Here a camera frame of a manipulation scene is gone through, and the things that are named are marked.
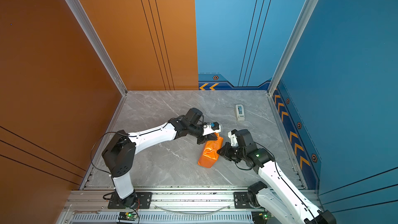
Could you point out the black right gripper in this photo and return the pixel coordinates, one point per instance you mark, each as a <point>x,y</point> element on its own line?
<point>226,153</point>

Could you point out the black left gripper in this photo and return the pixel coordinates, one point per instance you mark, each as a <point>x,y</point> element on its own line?
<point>207,138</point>

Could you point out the yellow wrapping paper sheet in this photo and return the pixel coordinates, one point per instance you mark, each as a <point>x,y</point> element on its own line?
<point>209,155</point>

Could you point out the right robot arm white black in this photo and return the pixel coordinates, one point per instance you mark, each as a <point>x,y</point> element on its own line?
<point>277,194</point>

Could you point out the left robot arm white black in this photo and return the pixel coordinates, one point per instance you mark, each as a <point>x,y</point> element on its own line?
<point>120,152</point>

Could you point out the white tape dispenser blue roll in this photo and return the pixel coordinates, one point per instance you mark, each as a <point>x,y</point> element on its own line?
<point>239,112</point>

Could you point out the right green circuit board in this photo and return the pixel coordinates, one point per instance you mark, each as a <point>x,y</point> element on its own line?
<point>261,217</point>

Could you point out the green circuit board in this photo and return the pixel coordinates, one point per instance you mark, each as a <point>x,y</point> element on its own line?
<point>261,217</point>
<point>128,218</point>

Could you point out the left green circuit board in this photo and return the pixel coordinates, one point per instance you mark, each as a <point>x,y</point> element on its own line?
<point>128,218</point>

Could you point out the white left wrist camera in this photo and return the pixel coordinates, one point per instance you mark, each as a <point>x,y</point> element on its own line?
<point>195,116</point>

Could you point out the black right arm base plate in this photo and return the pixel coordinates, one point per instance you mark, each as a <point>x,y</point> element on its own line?
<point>243,199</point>

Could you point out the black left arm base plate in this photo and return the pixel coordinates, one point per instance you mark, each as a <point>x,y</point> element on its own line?
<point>137,200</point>

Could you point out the aluminium front rail frame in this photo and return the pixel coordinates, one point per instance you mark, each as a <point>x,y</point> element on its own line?
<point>169,205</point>

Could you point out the right aluminium corner post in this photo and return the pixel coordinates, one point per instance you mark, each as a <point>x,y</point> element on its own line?
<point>300,25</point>

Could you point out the aluminium corner post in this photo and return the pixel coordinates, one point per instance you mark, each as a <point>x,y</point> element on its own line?
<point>300,25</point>
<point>81,16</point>

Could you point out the left aluminium corner post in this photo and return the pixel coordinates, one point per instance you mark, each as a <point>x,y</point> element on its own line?
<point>81,16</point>

